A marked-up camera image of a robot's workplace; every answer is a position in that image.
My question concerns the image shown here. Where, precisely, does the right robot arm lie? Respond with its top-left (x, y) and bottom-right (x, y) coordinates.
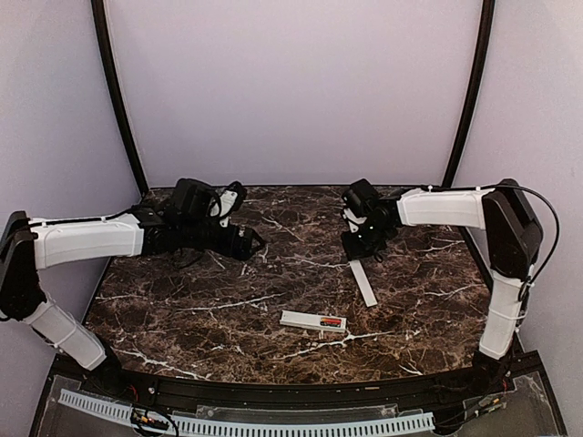
top-left (342, 178), bottom-right (547, 361)

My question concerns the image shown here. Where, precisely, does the right black frame post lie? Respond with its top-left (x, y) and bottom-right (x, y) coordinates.
top-left (441, 0), bottom-right (496, 188)

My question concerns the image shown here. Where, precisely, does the black frame post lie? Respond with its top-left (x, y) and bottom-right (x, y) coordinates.
top-left (90, 0), bottom-right (149, 197)
top-left (441, 0), bottom-right (496, 188)

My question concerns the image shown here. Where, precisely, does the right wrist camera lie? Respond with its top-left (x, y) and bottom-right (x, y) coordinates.
top-left (342, 178), bottom-right (380, 230)

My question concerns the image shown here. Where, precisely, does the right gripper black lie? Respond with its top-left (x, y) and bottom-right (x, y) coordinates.
top-left (341, 218), bottom-right (392, 260)

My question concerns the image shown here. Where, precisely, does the white battery cover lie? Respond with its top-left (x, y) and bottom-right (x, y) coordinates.
top-left (349, 260), bottom-right (378, 308)

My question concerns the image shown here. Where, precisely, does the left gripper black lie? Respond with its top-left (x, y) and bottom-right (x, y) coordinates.
top-left (180, 218), bottom-right (266, 261)

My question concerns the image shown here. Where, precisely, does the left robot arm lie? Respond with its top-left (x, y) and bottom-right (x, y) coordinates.
top-left (1, 178), bottom-right (265, 397)

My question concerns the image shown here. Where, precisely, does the black front rail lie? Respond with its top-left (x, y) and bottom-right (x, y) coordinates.
top-left (49, 350), bottom-right (543, 427)

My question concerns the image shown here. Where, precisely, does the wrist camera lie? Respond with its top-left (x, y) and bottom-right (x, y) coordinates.
top-left (342, 178), bottom-right (380, 230)
top-left (210, 181), bottom-right (247, 228)

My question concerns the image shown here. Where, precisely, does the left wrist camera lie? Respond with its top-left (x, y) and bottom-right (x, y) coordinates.
top-left (210, 181), bottom-right (247, 228)

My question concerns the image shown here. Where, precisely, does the grey slotted cable duct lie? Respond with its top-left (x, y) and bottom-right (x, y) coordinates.
top-left (58, 389), bottom-right (435, 436)

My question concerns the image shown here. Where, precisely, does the red battery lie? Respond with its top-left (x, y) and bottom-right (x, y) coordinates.
top-left (320, 318), bottom-right (343, 327)

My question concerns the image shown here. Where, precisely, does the white remote control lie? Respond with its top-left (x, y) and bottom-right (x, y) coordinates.
top-left (280, 310), bottom-right (346, 333)

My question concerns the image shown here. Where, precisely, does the left black frame post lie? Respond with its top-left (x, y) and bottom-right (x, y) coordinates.
top-left (90, 0), bottom-right (149, 197)

